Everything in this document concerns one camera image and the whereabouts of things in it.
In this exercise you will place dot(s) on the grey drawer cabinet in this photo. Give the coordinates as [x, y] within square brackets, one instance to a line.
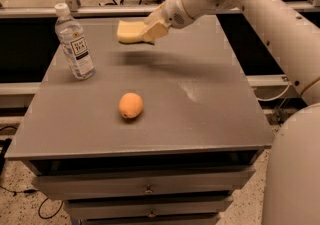
[178, 162]

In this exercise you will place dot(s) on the orange fruit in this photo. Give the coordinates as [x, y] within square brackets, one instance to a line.
[130, 105]

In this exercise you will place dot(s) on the clear plastic tea bottle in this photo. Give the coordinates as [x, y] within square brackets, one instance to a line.
[72, 39]

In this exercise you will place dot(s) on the yellow sponge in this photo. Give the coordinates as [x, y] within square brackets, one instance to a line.
[132, 32]

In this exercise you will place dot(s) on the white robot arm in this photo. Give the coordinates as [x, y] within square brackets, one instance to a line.
[292, 191]

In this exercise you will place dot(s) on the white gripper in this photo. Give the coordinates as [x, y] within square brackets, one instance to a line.
[174, 11]

